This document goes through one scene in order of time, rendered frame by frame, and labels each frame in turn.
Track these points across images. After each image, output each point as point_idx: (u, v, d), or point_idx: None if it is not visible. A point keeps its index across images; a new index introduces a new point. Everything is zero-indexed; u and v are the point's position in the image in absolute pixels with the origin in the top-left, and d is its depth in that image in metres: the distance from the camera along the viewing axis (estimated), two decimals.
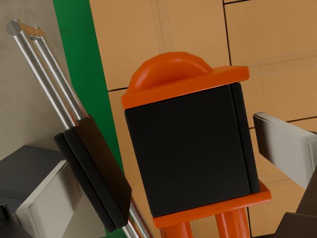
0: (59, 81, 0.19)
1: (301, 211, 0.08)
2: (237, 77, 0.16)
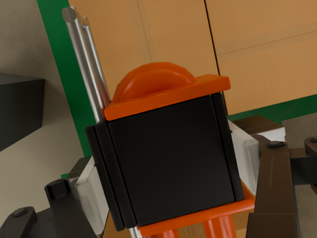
0: (95, 73, 0.19)
1: (258, 211, 0.09)
2: (217, 87, 0.16)
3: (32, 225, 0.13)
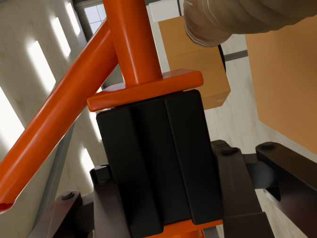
0: None
1: (228, 215, 0.09)
2: None
3: (76, 208, 0.13)
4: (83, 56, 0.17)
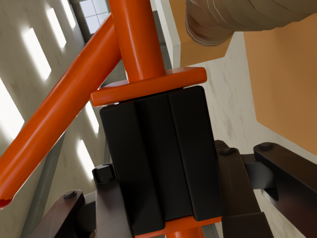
0: None
1: (227, 215, 0.09)
2: None
3: (79, 208, 0.13)
4: (86, 52, 0.17)
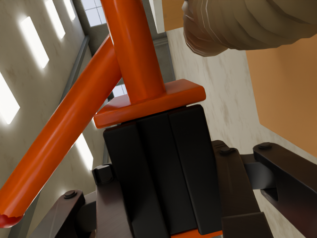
0: None
1: (226, 215, 0.09)
2: None
3: (79, 208, 0.13)
4: (87, 72, 0.17)
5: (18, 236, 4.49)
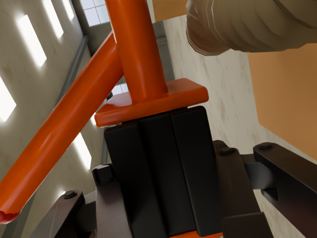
0: None
1: (226, 215, 0.09)
2: None
3: (79, 208, 0.13)
4: (88, 69, 0.17)
5: (13, 233, 4.46)
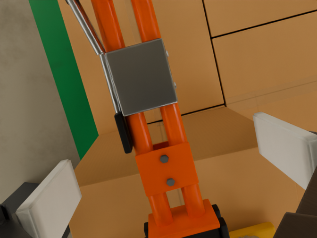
0: None
1: (301, 211, 0.08)
2: None
3: None
4: None
5: None
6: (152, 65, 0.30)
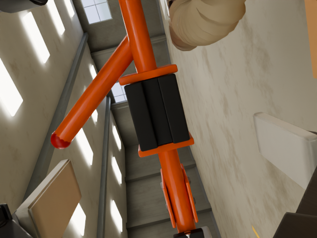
0: None
1: (301, 211, 0.08)
2: None
3: None
4: (113, 57, 0.31)
5: None
6: None
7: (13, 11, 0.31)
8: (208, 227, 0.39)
